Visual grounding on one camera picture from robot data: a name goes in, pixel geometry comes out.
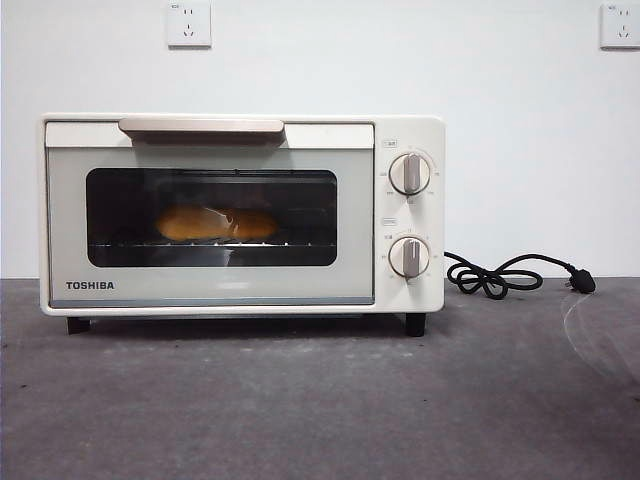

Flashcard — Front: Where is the yellow corn cob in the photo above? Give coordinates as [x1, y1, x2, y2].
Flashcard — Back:
[155, 206, 280, 242]

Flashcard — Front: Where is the oven door with glass window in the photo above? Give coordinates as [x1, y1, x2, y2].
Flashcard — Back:
[45, 118, 376, 306]

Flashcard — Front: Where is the cream oven control knob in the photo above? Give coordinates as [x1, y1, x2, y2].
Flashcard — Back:
[389, 152, 434, 196]
[388, 235, 432, 279]

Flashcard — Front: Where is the cream Toshiba toaster oven body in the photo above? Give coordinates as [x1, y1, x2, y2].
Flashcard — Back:
[38, 113, 446, 337]

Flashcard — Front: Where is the metal wire oven rack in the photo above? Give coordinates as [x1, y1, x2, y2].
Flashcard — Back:
[97, 241, 335, 250]

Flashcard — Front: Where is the white wall socket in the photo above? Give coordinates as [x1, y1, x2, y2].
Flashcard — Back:
[600, 2, 640, 50]
[167, 0, 212, 50]

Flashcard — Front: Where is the black power cable with plug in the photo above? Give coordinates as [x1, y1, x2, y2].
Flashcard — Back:
[443, 249, 598, 301]

